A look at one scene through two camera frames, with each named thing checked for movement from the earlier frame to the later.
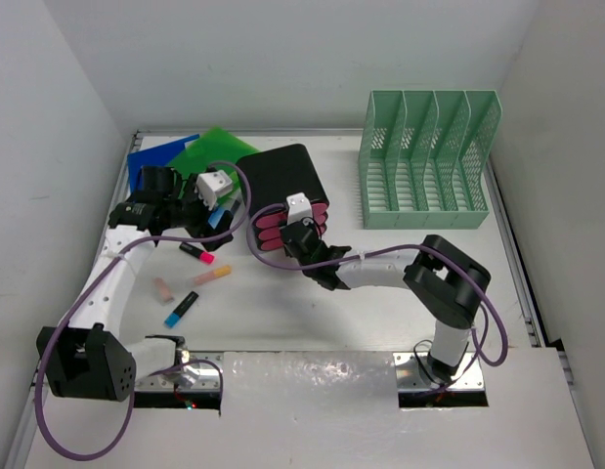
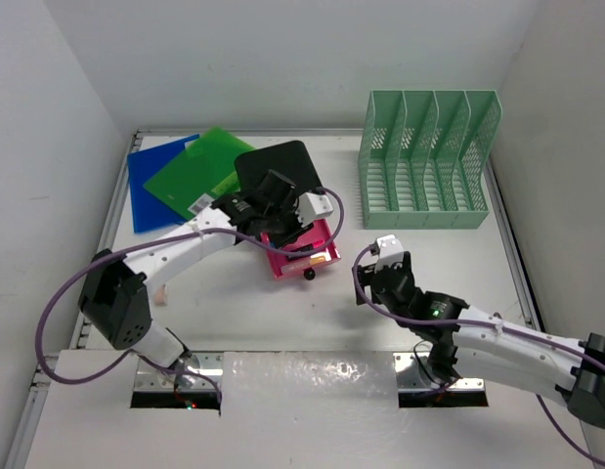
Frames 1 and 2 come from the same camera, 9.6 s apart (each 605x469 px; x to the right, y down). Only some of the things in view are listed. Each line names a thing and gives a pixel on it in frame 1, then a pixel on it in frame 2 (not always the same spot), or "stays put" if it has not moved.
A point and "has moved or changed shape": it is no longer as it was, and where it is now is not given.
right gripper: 315,227 -> 364,274
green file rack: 427,158 stays put
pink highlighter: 202,255 has moved or changed shape
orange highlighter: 218,273 has moved or changed shape
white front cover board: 330,410 stays put
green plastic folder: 211,147 stays put
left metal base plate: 194,371 stays put
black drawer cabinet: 278,172 stays put
